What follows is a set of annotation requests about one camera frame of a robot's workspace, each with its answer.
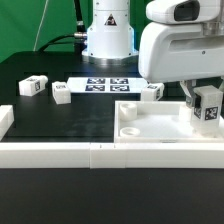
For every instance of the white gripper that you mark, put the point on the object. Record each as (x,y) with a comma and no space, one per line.
(183,41)

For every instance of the white square tabletop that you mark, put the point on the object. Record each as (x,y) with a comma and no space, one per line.
(158,122)

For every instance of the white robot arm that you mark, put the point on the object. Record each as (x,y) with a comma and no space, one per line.
(110,38)

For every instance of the white sheet with markers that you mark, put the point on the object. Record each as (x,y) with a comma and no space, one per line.
(106,85)

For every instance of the white U-shaped fence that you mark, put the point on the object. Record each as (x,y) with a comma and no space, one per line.
(105,155)

